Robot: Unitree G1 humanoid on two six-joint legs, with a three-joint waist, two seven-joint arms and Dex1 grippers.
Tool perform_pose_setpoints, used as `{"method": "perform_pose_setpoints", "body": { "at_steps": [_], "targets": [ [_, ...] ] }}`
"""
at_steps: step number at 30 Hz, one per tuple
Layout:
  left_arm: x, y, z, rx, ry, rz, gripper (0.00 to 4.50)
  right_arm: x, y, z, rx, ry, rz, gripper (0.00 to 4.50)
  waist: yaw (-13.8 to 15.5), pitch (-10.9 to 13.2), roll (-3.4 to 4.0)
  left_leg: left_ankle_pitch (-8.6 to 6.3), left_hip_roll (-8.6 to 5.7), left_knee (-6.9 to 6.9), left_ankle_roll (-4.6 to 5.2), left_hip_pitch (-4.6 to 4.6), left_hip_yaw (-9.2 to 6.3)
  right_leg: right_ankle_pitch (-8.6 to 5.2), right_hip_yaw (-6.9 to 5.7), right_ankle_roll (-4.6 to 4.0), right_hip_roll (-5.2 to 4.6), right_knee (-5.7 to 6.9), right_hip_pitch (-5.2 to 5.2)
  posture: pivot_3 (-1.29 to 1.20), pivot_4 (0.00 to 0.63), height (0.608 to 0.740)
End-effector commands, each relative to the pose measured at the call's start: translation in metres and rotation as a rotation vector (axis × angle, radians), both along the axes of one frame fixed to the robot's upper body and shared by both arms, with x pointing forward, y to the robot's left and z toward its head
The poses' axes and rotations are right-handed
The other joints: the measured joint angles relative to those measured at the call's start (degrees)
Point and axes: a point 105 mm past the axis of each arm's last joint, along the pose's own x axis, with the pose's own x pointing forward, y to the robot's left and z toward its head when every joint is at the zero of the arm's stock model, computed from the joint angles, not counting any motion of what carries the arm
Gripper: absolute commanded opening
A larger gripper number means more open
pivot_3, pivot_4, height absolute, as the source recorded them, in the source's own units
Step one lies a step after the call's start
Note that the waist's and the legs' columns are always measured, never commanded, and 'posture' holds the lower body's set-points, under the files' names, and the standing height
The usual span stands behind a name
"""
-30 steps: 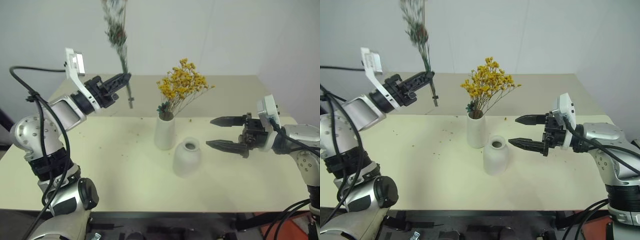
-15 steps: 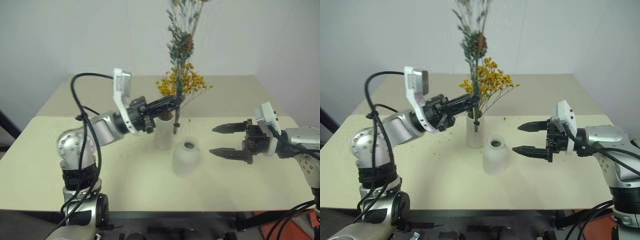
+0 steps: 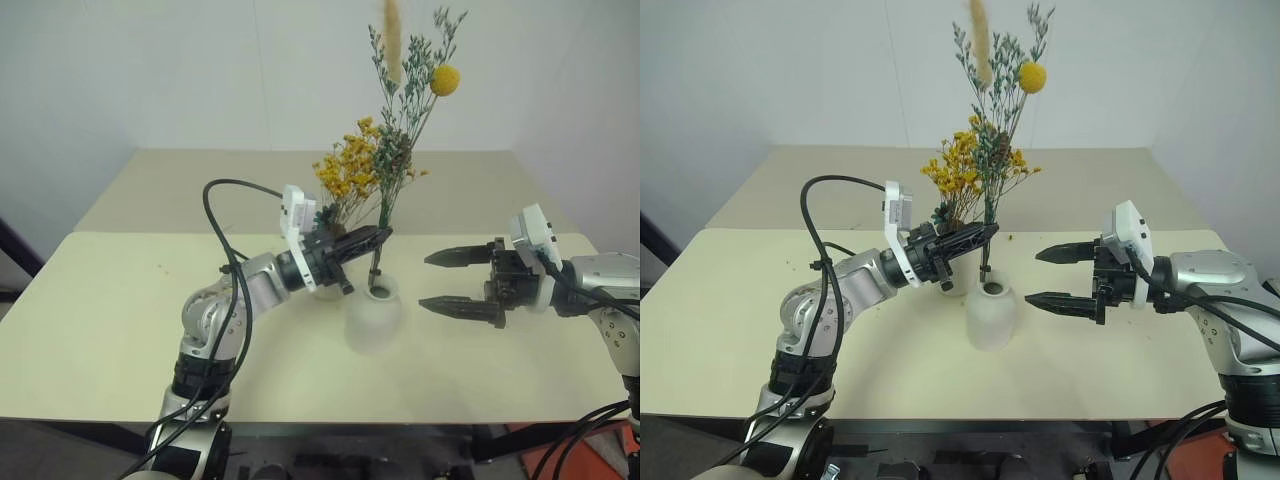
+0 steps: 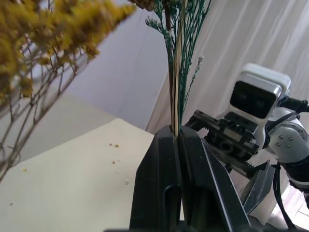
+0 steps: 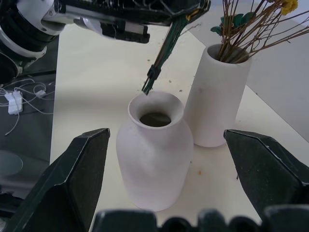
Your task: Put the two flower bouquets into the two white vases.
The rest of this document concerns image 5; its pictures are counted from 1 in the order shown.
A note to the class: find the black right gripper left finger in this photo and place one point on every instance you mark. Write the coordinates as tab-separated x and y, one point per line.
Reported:
72	178

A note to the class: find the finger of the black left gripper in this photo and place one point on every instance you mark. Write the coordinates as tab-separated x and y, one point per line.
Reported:
154	19
178	6

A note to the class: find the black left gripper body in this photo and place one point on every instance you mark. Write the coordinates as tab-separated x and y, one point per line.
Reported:
125	30

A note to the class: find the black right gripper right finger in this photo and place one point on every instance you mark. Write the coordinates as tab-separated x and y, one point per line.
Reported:
270	174

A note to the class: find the green stemmed flower bouquet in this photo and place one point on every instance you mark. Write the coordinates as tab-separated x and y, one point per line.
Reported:
166	50

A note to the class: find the dried yellow flower bouquet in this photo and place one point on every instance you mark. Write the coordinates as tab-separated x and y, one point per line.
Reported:
243	33

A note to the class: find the round grey disc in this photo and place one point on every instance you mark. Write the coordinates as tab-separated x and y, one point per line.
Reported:
9	162

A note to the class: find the white bulbous ceramic vase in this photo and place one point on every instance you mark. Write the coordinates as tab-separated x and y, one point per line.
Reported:
154	159

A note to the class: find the white cylindrical ceramic vase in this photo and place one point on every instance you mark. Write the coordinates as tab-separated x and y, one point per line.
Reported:
214	101

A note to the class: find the white power adapter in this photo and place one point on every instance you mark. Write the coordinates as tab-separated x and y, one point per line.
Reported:
15	102

